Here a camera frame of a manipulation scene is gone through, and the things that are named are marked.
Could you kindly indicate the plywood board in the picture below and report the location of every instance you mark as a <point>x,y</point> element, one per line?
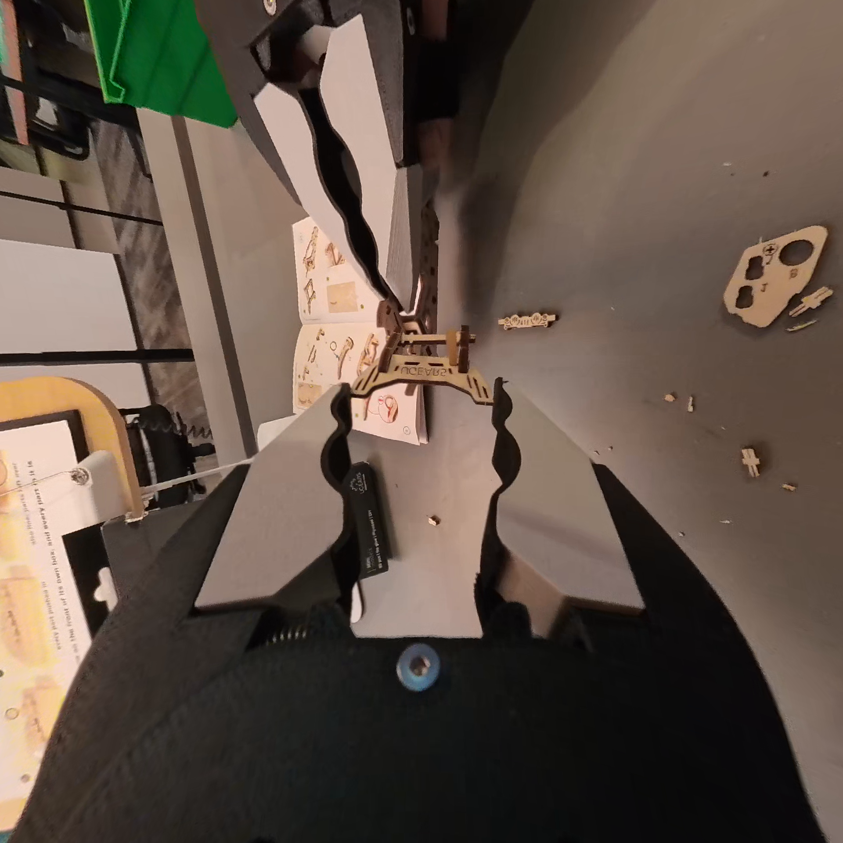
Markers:
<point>66,395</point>

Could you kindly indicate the assembly instruction booklet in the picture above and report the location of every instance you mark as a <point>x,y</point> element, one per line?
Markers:
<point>323,342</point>

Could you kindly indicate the green plastic bin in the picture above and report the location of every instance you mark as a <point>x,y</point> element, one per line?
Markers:
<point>164,66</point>

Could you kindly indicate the dark model kit box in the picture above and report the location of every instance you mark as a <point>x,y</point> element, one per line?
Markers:
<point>369,520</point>

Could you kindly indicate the small wooden peg piece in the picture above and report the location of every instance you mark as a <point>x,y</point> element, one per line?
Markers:
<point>811,301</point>

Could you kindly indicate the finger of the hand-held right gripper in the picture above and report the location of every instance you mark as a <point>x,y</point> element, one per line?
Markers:
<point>296,151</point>
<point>369,118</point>

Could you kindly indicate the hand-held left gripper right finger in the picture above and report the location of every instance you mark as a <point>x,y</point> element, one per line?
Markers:
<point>560,527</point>

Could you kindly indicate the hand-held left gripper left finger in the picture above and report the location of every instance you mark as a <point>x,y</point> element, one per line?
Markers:
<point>276,520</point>

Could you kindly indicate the wooden buggy model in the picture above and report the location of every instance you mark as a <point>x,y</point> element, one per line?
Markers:
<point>421,372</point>

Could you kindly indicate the framed printed instruction sheet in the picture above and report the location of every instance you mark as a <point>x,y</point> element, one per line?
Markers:
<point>33,527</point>

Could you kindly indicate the black shelf rack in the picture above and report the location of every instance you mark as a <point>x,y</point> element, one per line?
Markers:
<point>39,125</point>

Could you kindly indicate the white clip holder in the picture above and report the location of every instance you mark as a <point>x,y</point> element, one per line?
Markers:
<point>105,481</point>

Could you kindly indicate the wooden offcut plate with holes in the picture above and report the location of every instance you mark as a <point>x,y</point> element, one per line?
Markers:
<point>780,293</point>

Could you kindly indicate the small notched wooden strip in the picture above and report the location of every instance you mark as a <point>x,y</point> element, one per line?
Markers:
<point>527,321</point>

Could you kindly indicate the small cross-shaped wooden piece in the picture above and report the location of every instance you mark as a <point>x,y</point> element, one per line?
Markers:
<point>751,462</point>

